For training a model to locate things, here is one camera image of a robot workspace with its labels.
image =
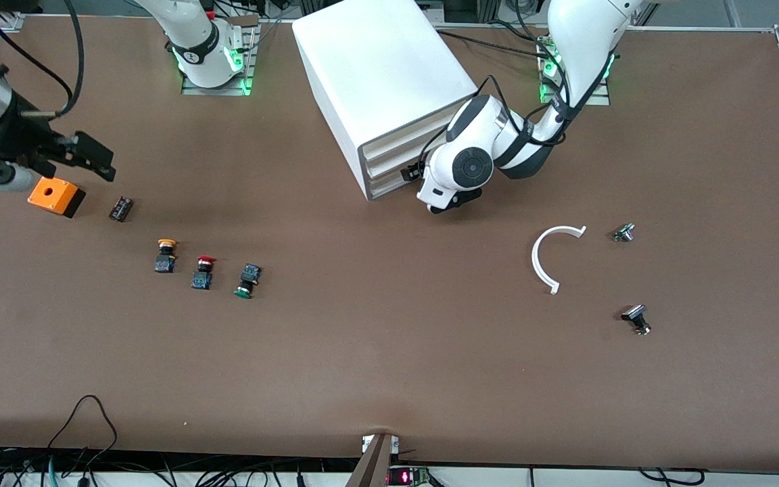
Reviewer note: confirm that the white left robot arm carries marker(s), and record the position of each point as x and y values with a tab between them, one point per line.
585	34

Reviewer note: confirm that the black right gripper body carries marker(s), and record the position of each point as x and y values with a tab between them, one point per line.
24	138

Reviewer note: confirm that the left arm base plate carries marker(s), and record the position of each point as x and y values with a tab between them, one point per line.
596	98

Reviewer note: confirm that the small board with red display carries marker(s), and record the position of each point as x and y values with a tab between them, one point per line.
406	477

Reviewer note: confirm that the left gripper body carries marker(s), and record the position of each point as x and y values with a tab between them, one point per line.
411	173

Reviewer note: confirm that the green push button switch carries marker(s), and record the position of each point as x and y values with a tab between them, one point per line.
249	276

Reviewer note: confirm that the white post bracket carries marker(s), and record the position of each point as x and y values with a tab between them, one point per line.
366	444

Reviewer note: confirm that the grey camera support post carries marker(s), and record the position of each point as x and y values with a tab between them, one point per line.
372	467

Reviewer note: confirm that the orange and black button box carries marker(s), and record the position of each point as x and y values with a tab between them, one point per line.
51	196

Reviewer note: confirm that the yellow push button switch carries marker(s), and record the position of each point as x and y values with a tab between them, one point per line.
165	260

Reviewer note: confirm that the white curved plastic arc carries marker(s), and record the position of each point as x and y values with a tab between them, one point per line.
535	259

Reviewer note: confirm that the small black contact block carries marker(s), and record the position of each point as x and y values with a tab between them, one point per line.
121	209

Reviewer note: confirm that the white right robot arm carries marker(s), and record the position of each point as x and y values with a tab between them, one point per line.
203	40

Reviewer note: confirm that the red push button switch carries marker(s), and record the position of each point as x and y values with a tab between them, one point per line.
202	277

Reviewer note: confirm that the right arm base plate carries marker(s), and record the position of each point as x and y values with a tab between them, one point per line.
190	88

